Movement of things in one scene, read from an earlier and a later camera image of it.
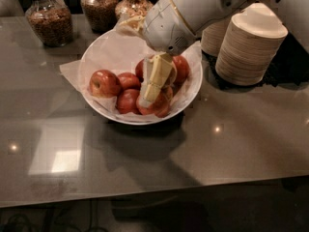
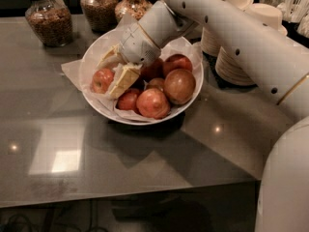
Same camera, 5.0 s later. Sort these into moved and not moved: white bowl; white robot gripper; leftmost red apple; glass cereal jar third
Moved: white robot gripper
Not moved: leftmost red apple; glass cereal jar third; white bowl
